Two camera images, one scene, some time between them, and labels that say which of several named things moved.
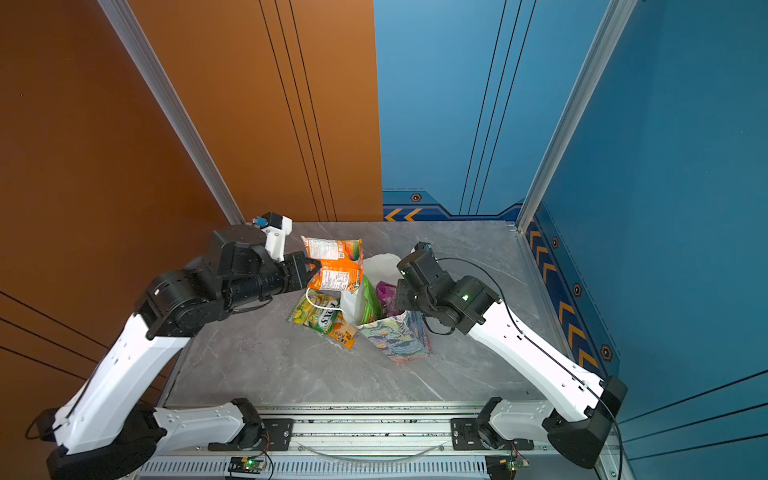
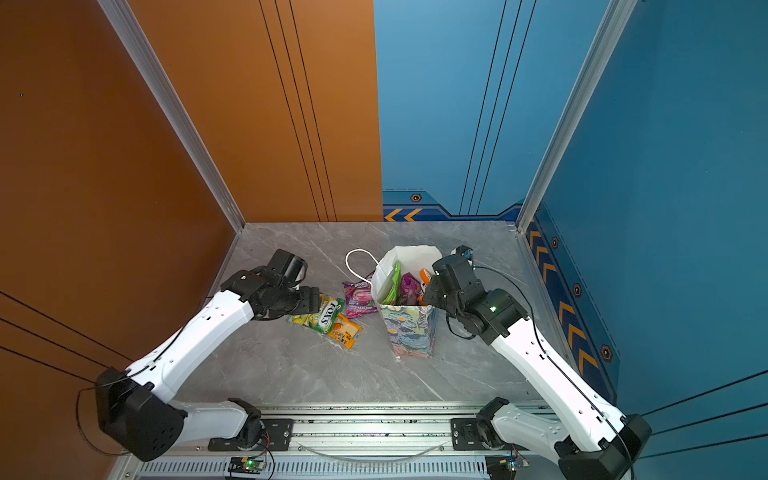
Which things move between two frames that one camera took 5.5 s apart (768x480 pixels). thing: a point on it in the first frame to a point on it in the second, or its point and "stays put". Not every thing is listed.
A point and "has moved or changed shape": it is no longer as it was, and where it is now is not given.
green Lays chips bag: x=371 y=304 has moved or changed shape
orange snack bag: x=341 y=263 has moved or changed shape
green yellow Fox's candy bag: x=318 y=309 stays put
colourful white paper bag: x=404 y=336 has moved or changed shape
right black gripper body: x=408 y=300 to x=438 y=298
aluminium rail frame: x=369 y=442 stays put
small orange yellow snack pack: x=343 y=332 stays put
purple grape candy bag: x=387 y=295 has moved or changed shape
